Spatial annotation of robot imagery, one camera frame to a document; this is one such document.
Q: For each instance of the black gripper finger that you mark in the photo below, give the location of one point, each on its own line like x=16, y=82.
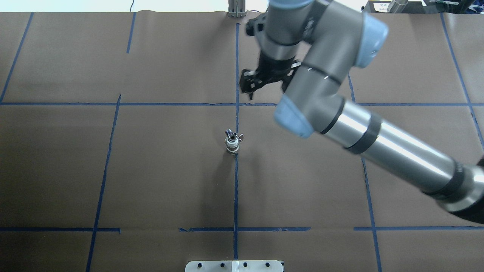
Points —
x=250, y=82
x=287, y=79

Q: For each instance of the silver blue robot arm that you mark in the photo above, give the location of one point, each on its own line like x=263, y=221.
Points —
x=338, y=66

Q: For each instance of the white central pedestal column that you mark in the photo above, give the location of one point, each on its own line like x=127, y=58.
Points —
x=235, y=266

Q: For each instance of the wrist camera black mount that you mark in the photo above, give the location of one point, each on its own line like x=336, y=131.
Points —
x=255, y=25

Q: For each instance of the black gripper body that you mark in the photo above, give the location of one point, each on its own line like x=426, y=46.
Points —
x=273, y=68

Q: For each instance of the aluminium frame post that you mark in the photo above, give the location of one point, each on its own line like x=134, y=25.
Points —
x=236, y=9

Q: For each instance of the small metal pipe fitting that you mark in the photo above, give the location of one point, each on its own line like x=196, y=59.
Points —
x=232, y=133

